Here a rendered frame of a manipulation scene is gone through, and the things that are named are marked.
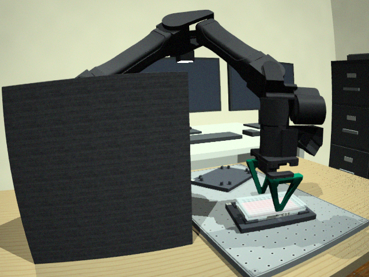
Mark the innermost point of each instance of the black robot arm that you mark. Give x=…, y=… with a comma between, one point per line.
x=262, y=73

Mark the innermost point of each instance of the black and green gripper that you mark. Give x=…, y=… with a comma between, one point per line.
x=268, y=160

